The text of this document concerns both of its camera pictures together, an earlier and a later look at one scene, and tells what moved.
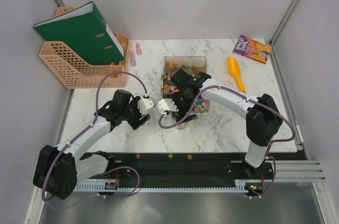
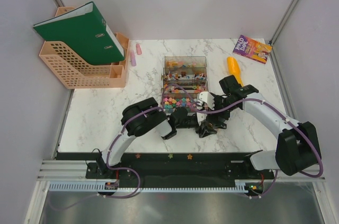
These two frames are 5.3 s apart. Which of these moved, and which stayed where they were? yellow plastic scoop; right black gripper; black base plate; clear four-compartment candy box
Moved: right black gripper
Stayed: clear four-compartment candy box; yellow plastic scoop; black base plate
